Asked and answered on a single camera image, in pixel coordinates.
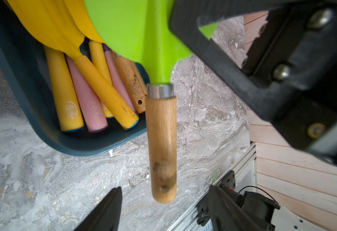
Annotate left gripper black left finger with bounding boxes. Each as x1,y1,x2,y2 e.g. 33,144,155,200
74,187,123,231

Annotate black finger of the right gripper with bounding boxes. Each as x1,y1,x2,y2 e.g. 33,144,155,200
168,0,293,122

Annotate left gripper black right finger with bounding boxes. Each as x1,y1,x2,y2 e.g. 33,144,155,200
208,186,267,231

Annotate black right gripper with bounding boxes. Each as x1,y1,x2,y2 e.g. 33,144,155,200
243,1,337,166

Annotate green trowel with wooden handle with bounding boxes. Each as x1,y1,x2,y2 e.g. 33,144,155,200
83,0,219,205

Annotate light green shovel wooden handle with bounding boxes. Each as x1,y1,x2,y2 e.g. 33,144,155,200
113,52,147,114

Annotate purple trowel with pink handle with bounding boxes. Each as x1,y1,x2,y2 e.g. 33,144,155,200
65,55,108,133

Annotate yellow plastic scoop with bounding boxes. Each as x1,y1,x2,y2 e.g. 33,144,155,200
9,0,139,130
44,46,84,132

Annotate teal plastic storage box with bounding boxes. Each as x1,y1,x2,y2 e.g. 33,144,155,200
0,1,147,157

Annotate purple shovel with pink handle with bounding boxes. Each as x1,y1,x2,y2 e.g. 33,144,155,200
102,43,138,114

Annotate green trowel with yellow handle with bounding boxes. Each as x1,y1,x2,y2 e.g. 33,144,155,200
89,40,112,84

